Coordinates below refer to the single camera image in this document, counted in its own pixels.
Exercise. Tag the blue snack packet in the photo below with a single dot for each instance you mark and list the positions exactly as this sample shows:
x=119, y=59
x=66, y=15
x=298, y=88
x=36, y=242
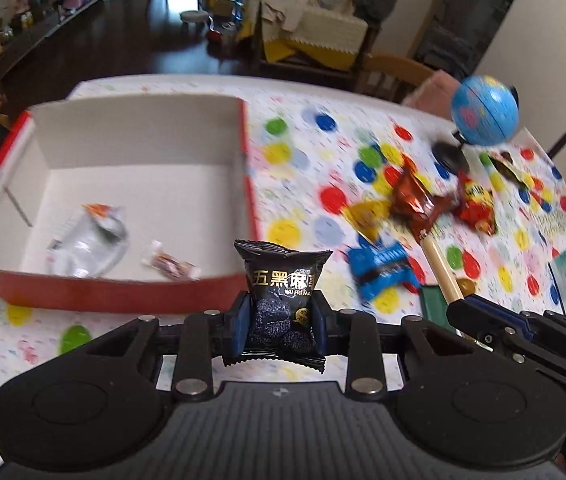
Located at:
x=378, y=267

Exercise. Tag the green card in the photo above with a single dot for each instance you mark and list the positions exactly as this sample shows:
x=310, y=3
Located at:
x=433, y=300

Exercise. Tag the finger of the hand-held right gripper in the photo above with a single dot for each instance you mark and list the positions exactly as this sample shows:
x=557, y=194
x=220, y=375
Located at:
x=488, y=315
x=563, y=365

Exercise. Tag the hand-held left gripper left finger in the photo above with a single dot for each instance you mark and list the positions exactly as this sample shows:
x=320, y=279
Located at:
x=243, y=327

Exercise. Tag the clear plastic packet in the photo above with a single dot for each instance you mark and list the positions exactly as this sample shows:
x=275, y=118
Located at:
x=88, y=245

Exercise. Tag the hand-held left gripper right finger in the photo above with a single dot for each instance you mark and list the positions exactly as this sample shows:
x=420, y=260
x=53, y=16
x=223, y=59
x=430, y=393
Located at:
x=322, y=325

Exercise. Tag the balloon print tablecloth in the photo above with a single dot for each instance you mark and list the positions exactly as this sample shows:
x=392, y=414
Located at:
x=313, y=160

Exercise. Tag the red yellow snack packet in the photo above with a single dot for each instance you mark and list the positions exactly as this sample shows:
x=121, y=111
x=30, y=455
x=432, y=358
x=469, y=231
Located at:
x=478, y=207

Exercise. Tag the beige wooden stick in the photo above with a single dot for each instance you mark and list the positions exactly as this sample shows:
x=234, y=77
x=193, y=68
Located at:
x=443, y=270

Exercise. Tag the dark yellow snack packet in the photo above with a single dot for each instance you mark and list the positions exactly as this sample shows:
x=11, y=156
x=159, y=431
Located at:
x=508, y=170

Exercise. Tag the brown foil snack packet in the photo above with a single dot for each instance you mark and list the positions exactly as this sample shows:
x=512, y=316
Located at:
x=413, y=200

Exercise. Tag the sofa with cream yellow cover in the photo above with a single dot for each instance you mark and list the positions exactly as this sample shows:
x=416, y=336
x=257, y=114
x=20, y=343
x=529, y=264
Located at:
x=313, y=35

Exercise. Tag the small clear candy packet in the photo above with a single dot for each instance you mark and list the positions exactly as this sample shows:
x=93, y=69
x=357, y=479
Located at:
x=170, y=262

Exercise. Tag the black snack packet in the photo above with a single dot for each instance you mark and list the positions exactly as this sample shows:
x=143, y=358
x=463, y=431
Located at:
x=283, y=270

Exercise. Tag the red cardboard box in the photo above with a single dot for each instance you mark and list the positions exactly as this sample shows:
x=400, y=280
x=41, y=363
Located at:
x=138, y=160

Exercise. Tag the blue desk globe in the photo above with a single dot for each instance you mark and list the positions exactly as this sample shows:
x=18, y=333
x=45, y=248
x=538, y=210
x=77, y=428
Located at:
x=485, y=110

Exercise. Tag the pink cloth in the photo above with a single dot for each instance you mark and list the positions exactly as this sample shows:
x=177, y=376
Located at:
x=438, y=90

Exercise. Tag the small round stool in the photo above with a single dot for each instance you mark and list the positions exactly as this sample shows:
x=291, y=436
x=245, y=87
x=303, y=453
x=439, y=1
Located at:
x=196, y=17

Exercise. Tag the wooden tv bench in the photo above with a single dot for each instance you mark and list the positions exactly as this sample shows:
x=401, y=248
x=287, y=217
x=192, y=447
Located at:
x=38, y=35

